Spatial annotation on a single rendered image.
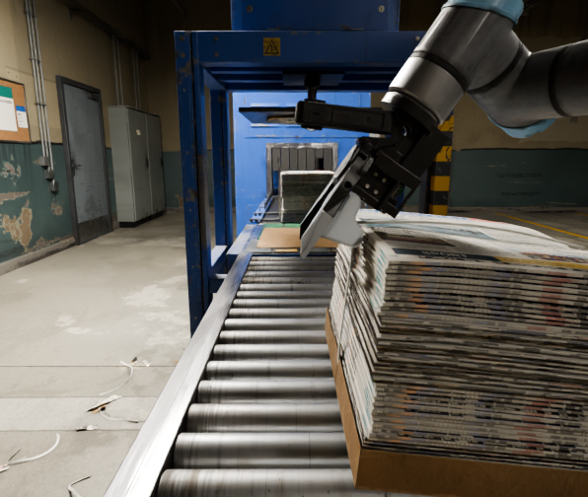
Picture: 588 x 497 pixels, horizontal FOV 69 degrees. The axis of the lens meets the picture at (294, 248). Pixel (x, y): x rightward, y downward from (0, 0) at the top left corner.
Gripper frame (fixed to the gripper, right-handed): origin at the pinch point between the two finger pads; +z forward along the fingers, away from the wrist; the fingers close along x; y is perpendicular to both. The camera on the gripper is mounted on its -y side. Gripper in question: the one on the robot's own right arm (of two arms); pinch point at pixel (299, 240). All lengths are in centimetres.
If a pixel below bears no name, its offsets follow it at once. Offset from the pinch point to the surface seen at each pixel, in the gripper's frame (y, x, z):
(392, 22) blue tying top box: -5, 113, -67
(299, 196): 5, 175, 6
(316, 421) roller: 15.8, -0.1, 19.2
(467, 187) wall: 316, 851, -167
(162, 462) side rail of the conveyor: 0.6, -9.5, 28.5
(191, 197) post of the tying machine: -30, 101, 24
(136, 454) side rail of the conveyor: -2.2, -8.0, 30.4
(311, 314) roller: 15.8, 39.2, 18.1
